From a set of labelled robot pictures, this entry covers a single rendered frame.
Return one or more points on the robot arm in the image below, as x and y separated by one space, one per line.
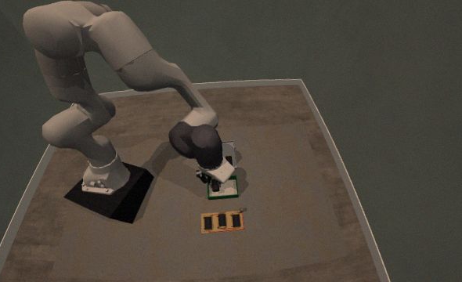
63 32

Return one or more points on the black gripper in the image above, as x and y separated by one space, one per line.
204 180

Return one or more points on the green open-top box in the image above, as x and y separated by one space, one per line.
227 190

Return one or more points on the black battery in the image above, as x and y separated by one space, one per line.
229 159
207 222
215 186
222 221
236 219

